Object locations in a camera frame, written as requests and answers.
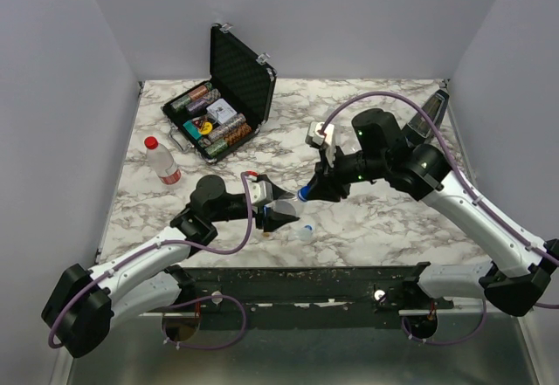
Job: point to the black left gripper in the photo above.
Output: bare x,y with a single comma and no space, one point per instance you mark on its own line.
272,221

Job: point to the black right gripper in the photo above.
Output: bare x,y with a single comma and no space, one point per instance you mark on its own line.
326,180

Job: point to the blue label pepsi bottle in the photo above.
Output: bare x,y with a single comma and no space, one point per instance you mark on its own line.
288,204

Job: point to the blue bottle cap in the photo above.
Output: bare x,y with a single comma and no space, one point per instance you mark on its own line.
303,193

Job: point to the red label plastic bottle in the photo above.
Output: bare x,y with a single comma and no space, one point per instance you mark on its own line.
164,165

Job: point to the red bottle cap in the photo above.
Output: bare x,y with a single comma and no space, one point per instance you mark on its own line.
151,142

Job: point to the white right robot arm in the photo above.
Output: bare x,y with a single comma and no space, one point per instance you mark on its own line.
520,267

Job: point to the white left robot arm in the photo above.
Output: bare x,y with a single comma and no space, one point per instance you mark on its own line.
86,303

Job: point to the black poker chip case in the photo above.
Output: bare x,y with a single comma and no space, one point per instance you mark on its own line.
220,114

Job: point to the black metronome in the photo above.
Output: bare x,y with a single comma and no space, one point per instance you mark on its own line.
417,131

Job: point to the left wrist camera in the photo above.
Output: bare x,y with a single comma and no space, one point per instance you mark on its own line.
261,193

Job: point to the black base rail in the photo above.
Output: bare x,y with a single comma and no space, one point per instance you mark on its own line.
306,298

